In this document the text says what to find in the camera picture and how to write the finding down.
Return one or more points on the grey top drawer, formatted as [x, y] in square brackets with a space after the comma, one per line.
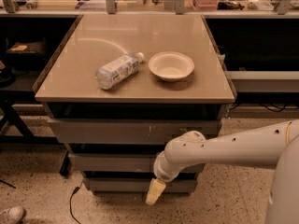
[127, 131]

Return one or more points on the black table leg frame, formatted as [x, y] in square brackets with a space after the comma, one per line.
[11, 116]

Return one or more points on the dark box under bench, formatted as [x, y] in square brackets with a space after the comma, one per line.
[27, 56]

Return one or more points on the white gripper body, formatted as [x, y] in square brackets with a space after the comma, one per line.
[161, 173]

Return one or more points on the grey drawer cabinet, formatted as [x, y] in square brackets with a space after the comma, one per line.
[122, 86]

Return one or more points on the white paper bowl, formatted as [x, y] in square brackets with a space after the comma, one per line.
[171, 66]

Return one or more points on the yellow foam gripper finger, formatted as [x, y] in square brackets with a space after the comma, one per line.
[156, 188]

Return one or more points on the grey bottom drawer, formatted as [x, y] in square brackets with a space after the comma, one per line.
[136, 185]

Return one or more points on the grey drawer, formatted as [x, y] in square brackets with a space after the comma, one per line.
[136, 185]
[127, 131]
[112, 163]

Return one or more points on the white shoe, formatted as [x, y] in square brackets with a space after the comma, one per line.
[12, 215]

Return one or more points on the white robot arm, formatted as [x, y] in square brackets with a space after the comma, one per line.
[275, 146]

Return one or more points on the clear plastic water bottle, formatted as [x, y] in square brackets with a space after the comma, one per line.
[118, 70]

